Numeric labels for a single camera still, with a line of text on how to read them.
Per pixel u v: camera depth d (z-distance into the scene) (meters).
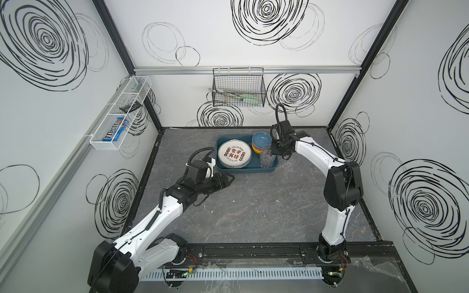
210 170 0.63
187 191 0.57
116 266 0.38
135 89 0.91
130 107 0.75
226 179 0.71
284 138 0.72
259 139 1.04
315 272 0.71
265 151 0.98
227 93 0.85
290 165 1.02
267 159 0.97
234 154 1.04
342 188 0.49
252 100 0.87
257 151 1.01
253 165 1.01
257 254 0.75
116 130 0.67
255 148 1.02
